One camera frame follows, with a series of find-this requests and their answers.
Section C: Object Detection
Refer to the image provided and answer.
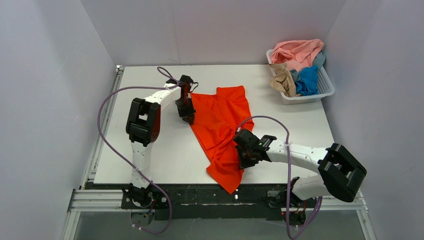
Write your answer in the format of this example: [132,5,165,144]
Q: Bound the orange t shirt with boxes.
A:
[191,86,254,194]

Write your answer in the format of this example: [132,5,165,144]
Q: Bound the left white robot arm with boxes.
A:
[125,86,196,189]

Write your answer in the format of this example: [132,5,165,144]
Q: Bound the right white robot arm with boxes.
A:
[235,137,367,203]

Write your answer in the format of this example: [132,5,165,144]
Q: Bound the beige t shirt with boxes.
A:
[268,63,297,98]

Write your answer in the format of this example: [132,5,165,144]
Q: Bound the blue t shirt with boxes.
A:
[294,65,319,96]

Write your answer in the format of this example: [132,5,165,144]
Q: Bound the white plastic laundry basket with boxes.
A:
[265,49,335,105]

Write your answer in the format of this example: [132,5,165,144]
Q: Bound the pink t shirt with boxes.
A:
[269,39,325,72]

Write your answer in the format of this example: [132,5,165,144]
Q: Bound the grey teal t shirt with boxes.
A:
[290,50,326,82]

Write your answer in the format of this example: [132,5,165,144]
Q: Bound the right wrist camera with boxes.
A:
[233,128,277,152]

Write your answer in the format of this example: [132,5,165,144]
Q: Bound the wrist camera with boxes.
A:
[166,75,199,96]
[233,128,277,152]

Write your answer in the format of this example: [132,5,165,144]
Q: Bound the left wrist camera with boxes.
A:
[166,75,199,96]

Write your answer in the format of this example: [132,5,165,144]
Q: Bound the aluminium frame rail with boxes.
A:
[61,65,377,240]

